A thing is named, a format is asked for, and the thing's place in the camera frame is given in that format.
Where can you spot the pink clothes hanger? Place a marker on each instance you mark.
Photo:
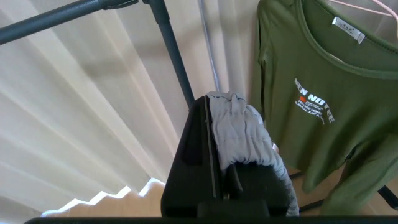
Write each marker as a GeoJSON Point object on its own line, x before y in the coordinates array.
{"type": "Point", "coordinates": [367, 9]}

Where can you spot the green sleeveless top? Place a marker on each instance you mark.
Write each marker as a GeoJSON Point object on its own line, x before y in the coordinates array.
{"type": "Point", "coordinates": [326, 93]}

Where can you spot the black clothes rack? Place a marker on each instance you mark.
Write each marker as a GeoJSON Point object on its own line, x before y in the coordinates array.
{"type": "Point", "coordinates": [171, 46]}

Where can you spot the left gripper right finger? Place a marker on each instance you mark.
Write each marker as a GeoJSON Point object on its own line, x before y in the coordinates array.
{"type": "Point", "coordinates": [258, 186]}

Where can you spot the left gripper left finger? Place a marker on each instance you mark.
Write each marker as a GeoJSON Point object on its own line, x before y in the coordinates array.
{"type": "Point", "coordinates": [194, 174]}

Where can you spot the pale grey shorts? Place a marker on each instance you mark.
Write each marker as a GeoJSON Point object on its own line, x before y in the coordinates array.
{"type": "Point", "coordinates": [239, 133]}

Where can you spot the beige curtain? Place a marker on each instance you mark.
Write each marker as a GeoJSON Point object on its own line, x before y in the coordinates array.
{"type": "Point", "coordinates": [77, 109]}

